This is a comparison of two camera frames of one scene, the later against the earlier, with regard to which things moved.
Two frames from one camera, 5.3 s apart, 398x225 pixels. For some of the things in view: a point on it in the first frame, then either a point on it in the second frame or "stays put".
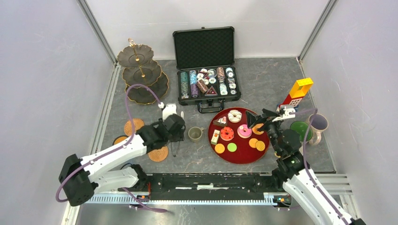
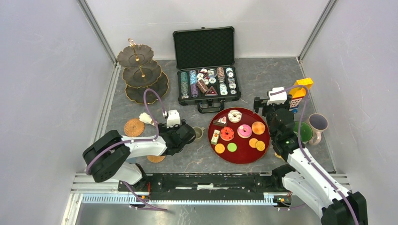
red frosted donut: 226,137 stays put
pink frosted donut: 243,131 stays put
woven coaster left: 138,123 stays put
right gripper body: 272,127 -> 268,110
